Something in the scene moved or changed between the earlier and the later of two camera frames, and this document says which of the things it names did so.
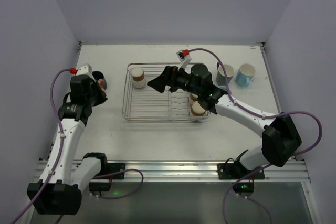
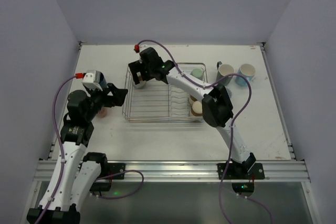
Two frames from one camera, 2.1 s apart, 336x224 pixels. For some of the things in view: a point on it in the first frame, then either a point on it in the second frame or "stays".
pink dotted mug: (102, 83) to (102, 113)
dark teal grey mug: (221, 80) stays
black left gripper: (97, 94) to (107, 97)
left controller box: (100, 186) stays
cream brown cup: (196, 109) stays
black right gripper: (170, 79) to (138, 68)
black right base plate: (237, 171) stays
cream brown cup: (138, 78) stays
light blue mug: (244, 75) stays
